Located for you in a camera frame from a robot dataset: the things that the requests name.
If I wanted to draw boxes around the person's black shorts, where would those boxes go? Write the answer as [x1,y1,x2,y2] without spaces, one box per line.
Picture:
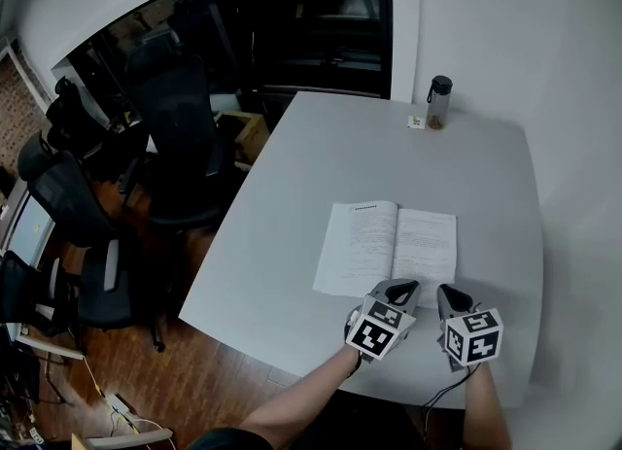
[310,389,429,450]

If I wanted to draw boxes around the black mesh office chair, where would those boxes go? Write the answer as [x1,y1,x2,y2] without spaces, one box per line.
[0,249,74,338]

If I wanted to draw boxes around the person's dark green shirt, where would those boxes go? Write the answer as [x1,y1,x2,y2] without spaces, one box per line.
[187,427,273,450]

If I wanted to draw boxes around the paper booklet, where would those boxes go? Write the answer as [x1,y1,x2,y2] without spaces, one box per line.
[311,200,458,311]

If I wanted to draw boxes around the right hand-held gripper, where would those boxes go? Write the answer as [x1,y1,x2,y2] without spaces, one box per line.
[435,284,503,374]

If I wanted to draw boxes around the yellow cable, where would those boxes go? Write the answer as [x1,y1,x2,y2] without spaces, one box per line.
[82,355,142,435]

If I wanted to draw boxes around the grey table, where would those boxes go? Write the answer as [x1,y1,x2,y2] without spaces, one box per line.
[178,91,544,410]

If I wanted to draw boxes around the cardboard box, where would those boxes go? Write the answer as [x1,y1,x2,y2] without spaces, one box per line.
[213,108,271,167]

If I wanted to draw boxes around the white wall pipe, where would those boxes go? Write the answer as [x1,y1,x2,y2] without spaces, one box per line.
[0,34,54,104]

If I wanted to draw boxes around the person's left forearm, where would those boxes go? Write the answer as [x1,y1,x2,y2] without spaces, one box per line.
[240,345,363,439]

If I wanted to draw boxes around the white cable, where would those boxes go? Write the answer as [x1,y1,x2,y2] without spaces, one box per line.
[129,415,165,433]

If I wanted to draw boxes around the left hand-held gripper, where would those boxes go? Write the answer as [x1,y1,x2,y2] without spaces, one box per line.
[344,278,422,362]

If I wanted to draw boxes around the black office chair grey armrests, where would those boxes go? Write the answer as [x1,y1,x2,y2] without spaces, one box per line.
[17,129,169,353]

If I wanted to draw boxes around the white power strip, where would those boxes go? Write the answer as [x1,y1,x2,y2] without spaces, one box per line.
[105,393,133,415]

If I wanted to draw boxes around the clear bottle with black cap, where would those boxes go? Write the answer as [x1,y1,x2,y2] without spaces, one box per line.
[426,75,453,132]

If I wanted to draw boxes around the dark glass window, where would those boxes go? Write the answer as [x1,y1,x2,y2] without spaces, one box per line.
[51,0,393,99]

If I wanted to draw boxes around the black high-back office chair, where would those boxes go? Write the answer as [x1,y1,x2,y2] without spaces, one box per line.
[124,42,239,233]

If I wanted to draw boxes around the light blue desk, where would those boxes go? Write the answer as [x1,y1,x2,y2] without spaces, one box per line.
[0,180,87,364]

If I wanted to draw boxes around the person's right forearm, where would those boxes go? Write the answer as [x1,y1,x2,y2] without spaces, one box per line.
[464,363,514,450]

